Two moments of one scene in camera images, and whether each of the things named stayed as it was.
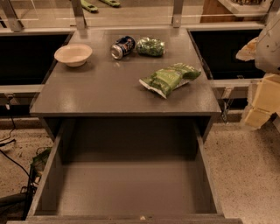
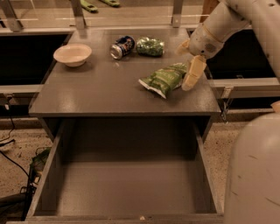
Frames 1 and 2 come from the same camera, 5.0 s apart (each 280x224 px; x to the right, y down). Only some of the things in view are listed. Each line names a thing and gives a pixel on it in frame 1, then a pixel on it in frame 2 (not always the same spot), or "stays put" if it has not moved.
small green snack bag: x=150 y=46 stays put
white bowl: x=74 y=55 stays put
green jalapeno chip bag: x=164 y=80 stays put
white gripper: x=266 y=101 → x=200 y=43
